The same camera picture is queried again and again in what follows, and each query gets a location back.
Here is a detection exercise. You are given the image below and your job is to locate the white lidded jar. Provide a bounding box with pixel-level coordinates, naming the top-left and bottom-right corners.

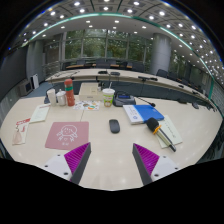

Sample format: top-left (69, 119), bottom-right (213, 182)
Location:
top-left (56, 90), bottom-right (66, 106)

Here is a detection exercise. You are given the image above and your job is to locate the beige cardboard box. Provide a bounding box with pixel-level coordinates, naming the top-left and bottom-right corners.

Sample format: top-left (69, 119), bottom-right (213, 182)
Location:
top-left (79, 83), bottom-right (103, 101)

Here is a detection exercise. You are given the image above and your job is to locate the white notebook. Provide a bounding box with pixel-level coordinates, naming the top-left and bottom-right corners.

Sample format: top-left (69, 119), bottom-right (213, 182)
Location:
top-left (30, 104), bottom-right (50, 123)

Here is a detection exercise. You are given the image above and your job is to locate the red thermos bottle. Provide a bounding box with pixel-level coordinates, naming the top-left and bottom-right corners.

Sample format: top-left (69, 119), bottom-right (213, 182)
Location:
top-left (64, 79), bottom-right (75, 106)

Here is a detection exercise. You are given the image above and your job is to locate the black computer mouse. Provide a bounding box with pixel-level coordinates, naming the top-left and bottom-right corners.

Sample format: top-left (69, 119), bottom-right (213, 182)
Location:
top-left (109, 119), bottom-right (120, 134)

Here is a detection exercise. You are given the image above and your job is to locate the black handheld microphone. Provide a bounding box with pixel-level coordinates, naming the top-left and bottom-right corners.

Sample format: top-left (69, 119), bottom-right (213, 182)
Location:
top-left (146, 118), bottom-right (176, 152)

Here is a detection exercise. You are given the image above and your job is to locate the white paper sheet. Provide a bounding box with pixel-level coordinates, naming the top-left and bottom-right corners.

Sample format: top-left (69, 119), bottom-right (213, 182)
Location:
top-left (159, 115), bottom-right (182, 145)

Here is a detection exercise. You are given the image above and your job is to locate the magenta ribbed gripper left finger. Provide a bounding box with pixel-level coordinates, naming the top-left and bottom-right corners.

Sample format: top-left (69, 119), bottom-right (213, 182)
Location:
top-left (43, 142), bottom-right (91, 184)

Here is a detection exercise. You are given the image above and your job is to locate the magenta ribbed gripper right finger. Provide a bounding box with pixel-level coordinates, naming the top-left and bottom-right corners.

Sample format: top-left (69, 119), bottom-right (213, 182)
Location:
top-left (132, 143), bottom-right (179, 185)

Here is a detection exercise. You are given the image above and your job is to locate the paper cup with straw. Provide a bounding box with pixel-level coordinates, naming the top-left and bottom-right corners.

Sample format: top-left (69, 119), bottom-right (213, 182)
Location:
top-left (102, 84), bottom-right (115, 107)

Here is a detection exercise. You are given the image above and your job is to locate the blue and white book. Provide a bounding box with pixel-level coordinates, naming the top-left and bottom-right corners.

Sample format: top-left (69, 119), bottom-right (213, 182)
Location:
top-left (123, 105), bottom-right (164, 124)

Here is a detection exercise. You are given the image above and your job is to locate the colourful sticker sheet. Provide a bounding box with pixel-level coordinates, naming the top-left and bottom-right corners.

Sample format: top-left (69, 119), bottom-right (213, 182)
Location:
top-left (74, 101), bottom-right (100, 111)

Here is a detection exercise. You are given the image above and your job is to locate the red and white pamphlet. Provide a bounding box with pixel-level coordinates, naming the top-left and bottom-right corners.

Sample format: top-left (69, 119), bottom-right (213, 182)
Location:
top-left (12, 119), bottom-right (30, 145)

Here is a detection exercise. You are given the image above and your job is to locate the white paper cup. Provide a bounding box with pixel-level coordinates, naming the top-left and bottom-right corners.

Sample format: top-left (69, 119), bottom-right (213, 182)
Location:
top-left (47, 89), bottom-right (56, 106)

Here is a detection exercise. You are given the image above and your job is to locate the black conference phone unit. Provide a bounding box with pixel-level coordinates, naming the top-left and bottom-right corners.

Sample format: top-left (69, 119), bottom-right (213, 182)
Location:
top-left (113, 92), bottom-right (136, 107)

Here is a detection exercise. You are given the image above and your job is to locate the pink cartoon mouse pad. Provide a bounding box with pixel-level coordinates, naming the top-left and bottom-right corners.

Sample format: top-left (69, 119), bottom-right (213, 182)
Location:
top-left (45, 122), bottom-right (89, 150)

